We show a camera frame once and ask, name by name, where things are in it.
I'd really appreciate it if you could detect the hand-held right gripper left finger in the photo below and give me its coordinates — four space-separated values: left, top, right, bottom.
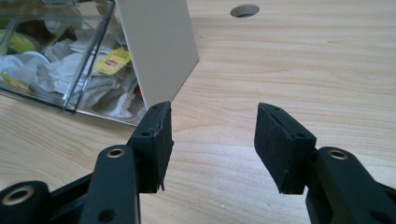
78 100 175 224

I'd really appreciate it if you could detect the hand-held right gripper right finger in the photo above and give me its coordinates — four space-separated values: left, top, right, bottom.
253 102 396 224

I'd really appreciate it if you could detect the clear drawer with tea bags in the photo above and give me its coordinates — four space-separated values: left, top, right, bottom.
62 0 148 127

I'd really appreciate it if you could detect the pile of white tea bags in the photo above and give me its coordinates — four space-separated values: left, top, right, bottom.
0 31 148 125

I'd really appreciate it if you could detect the yellow-tag tea bag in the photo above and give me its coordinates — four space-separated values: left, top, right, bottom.
92 48 133 77

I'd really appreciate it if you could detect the clear box with white lid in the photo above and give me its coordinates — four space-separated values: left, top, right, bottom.
0 0 115 113

